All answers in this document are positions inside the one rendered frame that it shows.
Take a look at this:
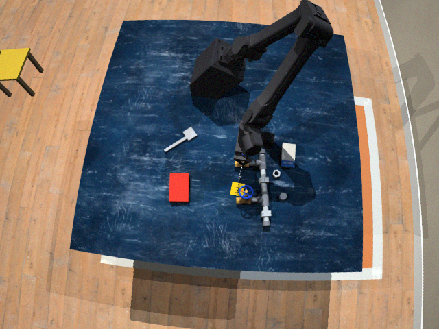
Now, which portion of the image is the yellow tag with metal chain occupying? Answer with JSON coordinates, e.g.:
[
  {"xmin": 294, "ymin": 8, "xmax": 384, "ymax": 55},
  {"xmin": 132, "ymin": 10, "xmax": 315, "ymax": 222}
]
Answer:
[{"xmin": 230, "ymin": 182, "xmax": 245, "ymax": 196}]

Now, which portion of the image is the red rectangular block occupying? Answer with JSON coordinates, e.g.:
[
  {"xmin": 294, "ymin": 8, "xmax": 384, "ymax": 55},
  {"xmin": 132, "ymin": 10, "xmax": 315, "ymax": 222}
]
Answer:
[{"xmin": 169, "ymin": 173, "xmax": 189, "ymax": 203}]

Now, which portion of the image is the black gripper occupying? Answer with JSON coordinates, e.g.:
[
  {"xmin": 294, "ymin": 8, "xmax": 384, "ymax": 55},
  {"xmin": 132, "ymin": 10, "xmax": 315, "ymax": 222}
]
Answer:
[{"xmin": 234, "ymin": 133, "xmax": 252, "ymax": 166}]

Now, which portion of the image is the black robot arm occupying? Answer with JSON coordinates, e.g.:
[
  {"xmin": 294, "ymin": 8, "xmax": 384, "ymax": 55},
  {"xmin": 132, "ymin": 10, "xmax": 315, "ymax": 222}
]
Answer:
[{"xmin": 217, "ymin": 0, "xmax": 334, "ymax": 156}]

